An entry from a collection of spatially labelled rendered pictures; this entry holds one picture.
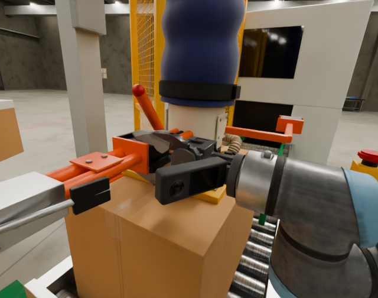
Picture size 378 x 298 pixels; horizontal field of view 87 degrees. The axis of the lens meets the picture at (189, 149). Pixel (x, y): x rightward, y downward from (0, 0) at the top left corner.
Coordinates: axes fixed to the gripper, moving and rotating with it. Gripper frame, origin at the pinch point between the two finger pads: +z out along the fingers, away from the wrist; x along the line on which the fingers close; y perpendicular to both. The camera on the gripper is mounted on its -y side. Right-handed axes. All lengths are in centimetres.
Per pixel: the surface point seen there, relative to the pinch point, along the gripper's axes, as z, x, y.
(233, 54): -9.6, 20.3, 25.4
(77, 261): 19.5, -35.1, -3.9
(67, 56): 106, 23, 58
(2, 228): -4.2, 0.8, -22.1
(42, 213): -4.9, 0.7, -19.1
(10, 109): 155, -14, 41
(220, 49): -7.4, 21.0, 21.4
